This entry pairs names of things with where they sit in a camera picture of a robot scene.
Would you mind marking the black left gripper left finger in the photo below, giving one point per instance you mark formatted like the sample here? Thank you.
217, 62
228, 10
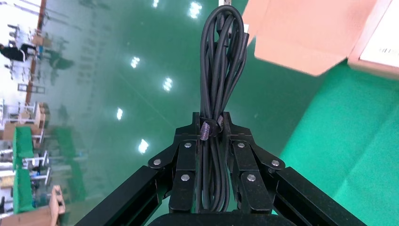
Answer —
185, 162

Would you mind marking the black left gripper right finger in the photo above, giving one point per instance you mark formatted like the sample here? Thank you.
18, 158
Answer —
246, 162

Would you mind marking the pink cardboard box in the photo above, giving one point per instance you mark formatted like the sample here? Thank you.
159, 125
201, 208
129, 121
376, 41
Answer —
296, 37

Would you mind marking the green table mat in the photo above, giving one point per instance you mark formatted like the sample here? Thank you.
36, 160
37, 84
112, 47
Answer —
349, 140

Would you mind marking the brown cardboard carton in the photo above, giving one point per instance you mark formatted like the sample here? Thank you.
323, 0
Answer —
37, 215

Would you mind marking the green topped workbench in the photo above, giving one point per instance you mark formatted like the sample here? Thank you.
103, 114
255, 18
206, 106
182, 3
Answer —
22, 142
21, 190

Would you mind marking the white printed instruction sheet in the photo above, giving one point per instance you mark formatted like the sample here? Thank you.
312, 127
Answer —
385, 40

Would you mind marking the person in black clothes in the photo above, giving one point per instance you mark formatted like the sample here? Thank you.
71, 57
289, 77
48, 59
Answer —
14, 53

